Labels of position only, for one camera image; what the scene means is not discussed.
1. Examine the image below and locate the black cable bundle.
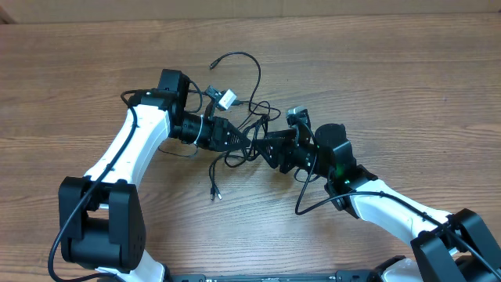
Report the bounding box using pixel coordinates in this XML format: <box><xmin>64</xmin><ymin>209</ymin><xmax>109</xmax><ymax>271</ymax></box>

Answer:
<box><xmin>207</xmin><ymin>51</ymin><xmax>282</xmax><ymax>201</ymax></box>

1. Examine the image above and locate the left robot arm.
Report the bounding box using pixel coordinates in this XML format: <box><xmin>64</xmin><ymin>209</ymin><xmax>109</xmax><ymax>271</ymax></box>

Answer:
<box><xmin>48</xmin><ymin>69</ymin><xmax>251</xmax><ymax>281</ymax></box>

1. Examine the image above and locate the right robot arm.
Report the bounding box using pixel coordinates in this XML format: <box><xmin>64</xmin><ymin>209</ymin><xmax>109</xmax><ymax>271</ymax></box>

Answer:
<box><xmin>254</xmin><ymin>124</ymin><xmax>500</xmax><ymax>281</ymax></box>

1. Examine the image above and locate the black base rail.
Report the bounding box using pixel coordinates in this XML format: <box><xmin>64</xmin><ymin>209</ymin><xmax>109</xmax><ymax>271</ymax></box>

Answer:
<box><xmin>167</xmin><ymin>269</ymin><xmax>382</xmax><ymax>282</ymax></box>

